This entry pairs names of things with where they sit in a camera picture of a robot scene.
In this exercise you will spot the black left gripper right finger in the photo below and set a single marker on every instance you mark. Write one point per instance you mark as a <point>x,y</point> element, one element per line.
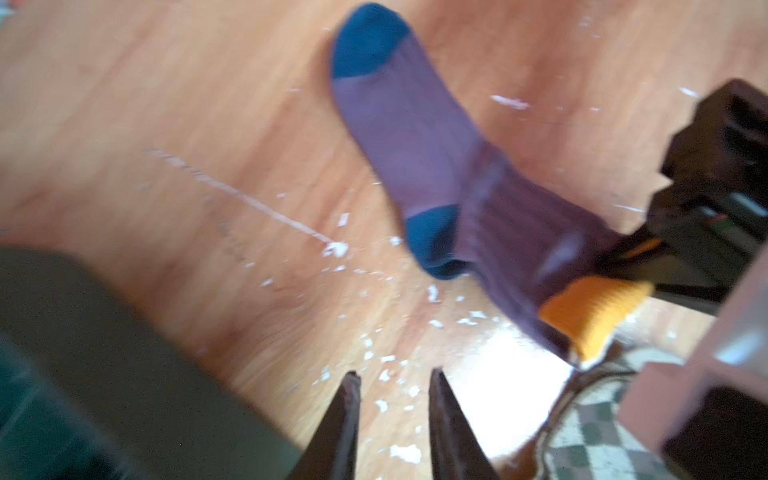
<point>455,451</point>

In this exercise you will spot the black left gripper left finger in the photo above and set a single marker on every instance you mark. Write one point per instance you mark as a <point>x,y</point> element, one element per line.
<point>332,451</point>

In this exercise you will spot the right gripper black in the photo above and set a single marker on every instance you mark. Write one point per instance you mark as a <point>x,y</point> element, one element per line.
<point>713,215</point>

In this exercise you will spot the purple sock teal toe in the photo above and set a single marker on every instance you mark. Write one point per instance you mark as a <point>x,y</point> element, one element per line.
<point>464,207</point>

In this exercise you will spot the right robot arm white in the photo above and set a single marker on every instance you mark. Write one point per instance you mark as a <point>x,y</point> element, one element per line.
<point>707,417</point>

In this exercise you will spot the argyle brown green sock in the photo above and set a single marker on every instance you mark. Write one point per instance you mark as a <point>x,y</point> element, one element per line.
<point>582,437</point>

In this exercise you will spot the green compartment tray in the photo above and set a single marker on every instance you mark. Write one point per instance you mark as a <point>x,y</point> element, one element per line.
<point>89,390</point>

